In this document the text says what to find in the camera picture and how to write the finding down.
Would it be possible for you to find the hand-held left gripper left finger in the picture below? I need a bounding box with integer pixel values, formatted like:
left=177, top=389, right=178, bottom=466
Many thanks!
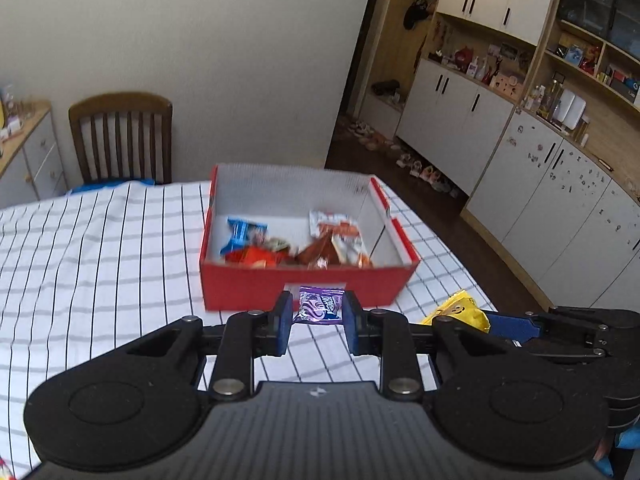
left=112, top=290, right=296, bottom=401

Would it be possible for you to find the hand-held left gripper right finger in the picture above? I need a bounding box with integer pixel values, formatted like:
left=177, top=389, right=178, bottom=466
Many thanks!
left=341, top=290, right=526, bottom=401

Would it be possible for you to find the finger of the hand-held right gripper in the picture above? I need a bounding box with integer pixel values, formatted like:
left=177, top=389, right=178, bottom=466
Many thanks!
left=482, top=305, right=604, bottom=347
left=514, top=334, right=609, bottom=362

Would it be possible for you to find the purple snack packet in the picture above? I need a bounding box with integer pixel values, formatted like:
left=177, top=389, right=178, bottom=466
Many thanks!
left=291, top=286, right=347, bottom=325

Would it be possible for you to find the yellow snack packet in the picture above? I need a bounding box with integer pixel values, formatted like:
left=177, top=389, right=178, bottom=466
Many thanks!
left=419, top=291, right=492, bottom=333

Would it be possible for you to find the red cardboard box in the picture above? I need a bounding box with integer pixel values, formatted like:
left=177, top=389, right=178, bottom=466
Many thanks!
left=199, top=162, right=421, bottom=312

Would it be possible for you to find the white orange snack packet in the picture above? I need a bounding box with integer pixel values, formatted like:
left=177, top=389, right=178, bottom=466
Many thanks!
left=330, top=234, right=375, bottom=268

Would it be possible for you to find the bright red snack packet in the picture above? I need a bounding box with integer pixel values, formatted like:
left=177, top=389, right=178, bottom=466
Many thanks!
left=225, top=245, right=296, bottom=267

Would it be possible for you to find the dark red snack packet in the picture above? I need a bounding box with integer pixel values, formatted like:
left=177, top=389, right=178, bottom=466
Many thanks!
left=295, top=234, right=341, bottom=267

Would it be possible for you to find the sausage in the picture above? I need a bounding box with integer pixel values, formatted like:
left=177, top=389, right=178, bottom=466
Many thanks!
left=308, top=209, right=363, bottom=241

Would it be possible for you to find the blue snack packet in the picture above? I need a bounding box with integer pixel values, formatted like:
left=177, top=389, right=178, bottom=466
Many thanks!
left=220, top=217, right=269, bottom=255

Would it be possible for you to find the person's right forearm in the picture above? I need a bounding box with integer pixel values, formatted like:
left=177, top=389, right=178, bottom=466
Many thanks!
left=592, top=432, right=633, bottom=478

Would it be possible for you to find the white cabinet with stickers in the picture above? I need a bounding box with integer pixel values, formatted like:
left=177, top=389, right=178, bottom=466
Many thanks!
left=460, top=107, right=640, bottom=302

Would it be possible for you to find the row of shoes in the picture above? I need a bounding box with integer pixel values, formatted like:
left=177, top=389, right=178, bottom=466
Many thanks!
left=345, top=117, right=461, bottom=198

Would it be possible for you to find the white black checkered tablecloth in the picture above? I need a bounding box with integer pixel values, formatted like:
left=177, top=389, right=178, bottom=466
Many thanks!
left=0, top=180, right=501, bottom=480

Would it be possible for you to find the low white shoe bench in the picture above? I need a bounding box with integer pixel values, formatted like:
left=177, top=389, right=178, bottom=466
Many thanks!
left=360, top=92, right=406, bottom=136

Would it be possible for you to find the blue seat cushion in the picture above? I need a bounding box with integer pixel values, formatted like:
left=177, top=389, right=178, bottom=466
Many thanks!
left=67, top=177, right=158, bottom=195

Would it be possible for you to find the white rectangular container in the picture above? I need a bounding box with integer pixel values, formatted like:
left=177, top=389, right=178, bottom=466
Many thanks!
left=560, top=89, right=587, bottom=128

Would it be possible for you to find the clear tall bottle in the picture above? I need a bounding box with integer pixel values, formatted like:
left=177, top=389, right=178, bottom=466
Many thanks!
left=547, top=72, right=566, bottom=121

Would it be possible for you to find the pink storage box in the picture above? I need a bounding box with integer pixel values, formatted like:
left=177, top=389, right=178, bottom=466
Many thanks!
left=492, top=74, right=525, bottom=98

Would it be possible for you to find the brown wooden chair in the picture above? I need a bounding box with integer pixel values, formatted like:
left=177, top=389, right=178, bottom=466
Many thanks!
left=68, top=91, right=174, bottom=186

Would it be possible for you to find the wooden open shelf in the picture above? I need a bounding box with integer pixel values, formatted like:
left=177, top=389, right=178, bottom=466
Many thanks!
left=542, top=0, right=640, bottom=111

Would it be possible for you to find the wooden side cabinet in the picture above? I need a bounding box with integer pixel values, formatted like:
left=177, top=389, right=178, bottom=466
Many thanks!
left=0, top=100, right=71, bottom=208

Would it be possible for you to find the black hanging bag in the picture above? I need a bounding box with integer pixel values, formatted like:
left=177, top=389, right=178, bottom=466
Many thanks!
left=402, top=0, right=431, bottom=31

